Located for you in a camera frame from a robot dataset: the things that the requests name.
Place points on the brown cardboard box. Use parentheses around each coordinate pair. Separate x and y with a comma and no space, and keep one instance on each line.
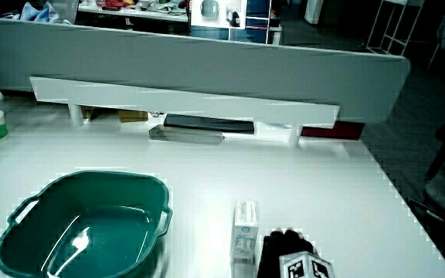
(133,115)

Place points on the white desk shelf riser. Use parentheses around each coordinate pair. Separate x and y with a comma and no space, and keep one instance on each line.
(176,102)

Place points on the white metal rack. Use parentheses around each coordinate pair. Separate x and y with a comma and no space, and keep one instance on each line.
(394,27)

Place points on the person's right hand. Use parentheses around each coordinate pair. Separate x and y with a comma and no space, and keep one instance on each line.
(278,247)

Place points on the dark red box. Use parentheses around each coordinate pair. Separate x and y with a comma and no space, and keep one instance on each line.
(334,131)

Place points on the light blue cloth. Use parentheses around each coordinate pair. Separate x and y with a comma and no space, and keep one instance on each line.
(41,13)

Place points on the black flat keyboard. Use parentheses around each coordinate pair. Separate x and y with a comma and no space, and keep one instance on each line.
(209,124)

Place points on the white appliance product box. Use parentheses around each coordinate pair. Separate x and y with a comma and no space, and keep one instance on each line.
(218,13)

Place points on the white desk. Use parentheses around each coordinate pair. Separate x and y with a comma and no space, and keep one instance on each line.
(303,193)

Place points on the blue storage cabinet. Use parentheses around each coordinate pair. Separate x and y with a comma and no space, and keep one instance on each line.
(259,21)

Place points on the white milk carton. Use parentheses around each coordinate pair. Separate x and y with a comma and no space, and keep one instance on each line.
(244,231)

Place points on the green plastic basin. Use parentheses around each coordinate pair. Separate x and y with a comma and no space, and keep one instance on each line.
(87,231)

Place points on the grey desk partition panel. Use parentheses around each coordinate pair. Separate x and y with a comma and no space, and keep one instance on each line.
(207,65)

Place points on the grey flat case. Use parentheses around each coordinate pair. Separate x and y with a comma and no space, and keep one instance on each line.
(185,135)

